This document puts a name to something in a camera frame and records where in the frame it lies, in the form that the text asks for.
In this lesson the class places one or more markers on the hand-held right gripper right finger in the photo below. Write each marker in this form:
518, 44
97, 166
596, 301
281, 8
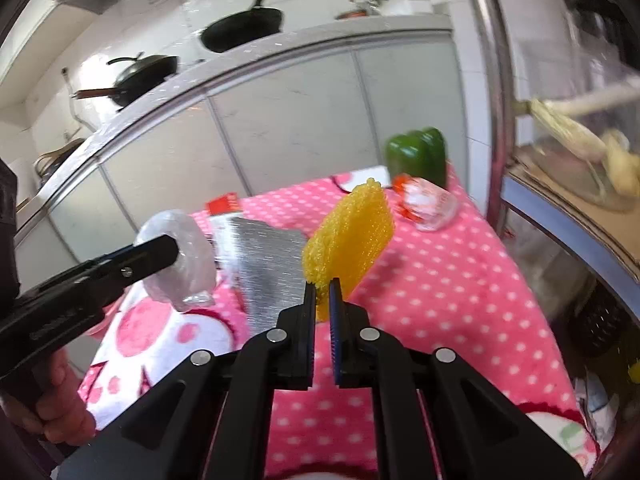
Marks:
336, 325

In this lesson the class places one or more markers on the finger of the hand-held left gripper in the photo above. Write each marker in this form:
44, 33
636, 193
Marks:
145, 257

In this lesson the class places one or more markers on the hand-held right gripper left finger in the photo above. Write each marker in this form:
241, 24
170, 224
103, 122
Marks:
310, 320

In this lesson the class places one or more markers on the white plastic bag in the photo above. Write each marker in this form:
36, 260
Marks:
195, 260

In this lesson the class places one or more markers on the yellow scouring sponge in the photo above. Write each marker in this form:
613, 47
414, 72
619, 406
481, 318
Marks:
350, 235

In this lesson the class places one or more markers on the orange white snack wrapper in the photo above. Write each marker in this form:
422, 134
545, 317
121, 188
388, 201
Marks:
425, 202

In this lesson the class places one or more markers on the person's left hand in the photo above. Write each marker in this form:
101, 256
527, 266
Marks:
62, 405

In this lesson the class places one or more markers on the silver scouring pad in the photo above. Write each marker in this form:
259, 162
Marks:
270, 270

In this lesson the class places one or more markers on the pink dotted printed blanket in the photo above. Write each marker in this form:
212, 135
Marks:
450, 285

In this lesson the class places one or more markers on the dark patterned pot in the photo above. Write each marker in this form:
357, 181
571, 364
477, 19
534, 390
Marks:
55, 160

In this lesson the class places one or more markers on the green bell pepper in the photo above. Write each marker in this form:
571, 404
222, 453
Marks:
417, 155

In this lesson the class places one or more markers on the dark wok lid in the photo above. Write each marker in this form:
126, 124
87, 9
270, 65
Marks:
142, 62

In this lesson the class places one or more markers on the kitchen counter cabinet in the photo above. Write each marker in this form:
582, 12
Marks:
300, 110

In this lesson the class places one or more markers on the black mesh basket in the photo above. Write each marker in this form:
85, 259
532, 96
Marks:
602, 320

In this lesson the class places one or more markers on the clear plastic container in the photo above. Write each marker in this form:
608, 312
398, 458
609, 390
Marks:
560, 175

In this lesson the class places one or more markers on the metal rack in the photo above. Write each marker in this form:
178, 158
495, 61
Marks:
492, 85

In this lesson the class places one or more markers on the corn cob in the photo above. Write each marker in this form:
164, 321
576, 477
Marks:
565, 130

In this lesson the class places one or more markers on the copper pot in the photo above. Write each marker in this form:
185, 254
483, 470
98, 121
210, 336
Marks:
352, 13

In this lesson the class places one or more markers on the steel cup with lid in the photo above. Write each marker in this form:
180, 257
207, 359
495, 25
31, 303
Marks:
377, 6

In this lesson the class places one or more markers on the white plastic container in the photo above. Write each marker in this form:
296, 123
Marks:
407, 4

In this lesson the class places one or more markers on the white vegetable stalk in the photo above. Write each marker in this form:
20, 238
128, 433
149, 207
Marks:
595, 100

